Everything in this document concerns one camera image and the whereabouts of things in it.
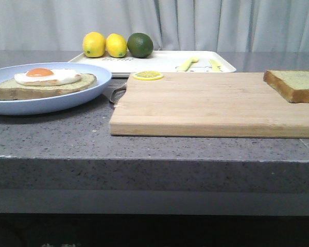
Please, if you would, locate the fried egg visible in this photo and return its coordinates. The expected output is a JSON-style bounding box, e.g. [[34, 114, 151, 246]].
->
[[14, 68, 81, 86]]

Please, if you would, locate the bread slice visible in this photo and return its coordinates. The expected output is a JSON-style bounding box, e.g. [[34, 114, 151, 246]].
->
[[0, 74, 97, 100], [263, 70, 309, 103]]

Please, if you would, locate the light blue round plate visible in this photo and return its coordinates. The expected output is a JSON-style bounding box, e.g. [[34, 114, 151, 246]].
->
[[0, 62, 112, 115]]

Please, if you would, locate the white rectangular tray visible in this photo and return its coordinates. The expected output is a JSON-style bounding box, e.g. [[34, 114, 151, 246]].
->
[[70, 50, 236, 78]]

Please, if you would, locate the wooden cutting board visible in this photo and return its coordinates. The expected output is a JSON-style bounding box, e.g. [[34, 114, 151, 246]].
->
[[110, 73, 309, 138]]

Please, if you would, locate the lemon slice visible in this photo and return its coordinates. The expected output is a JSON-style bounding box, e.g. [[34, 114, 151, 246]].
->
[[132, 70, 164, 81]]

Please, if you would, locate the green lime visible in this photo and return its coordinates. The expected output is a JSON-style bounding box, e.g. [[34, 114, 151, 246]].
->
[[127, 33, 153, 58]]

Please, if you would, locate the yellow plastic knife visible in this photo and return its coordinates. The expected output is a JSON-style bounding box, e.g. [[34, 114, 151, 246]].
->
[[209, 59, 222, 72]]

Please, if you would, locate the right yellow lemon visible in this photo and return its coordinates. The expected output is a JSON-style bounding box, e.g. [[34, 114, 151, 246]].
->
[[106, 33, 127, 58]]

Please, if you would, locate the yellow lemon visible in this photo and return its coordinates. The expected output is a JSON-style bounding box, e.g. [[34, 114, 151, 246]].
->
[[106, 33, 127, 58], [82, 32, 106, 58]]

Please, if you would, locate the left yellow lemon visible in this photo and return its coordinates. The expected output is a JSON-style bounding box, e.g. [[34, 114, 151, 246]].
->
[[82, 32, 106, 58]]

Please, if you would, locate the grey curtain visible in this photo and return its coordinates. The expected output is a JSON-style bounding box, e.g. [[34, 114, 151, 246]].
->
[[0, 1, 309, 52]]

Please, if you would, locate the metal cutting board handle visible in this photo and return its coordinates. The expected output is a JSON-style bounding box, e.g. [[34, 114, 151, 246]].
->
[[109, 86, 127, 104]]

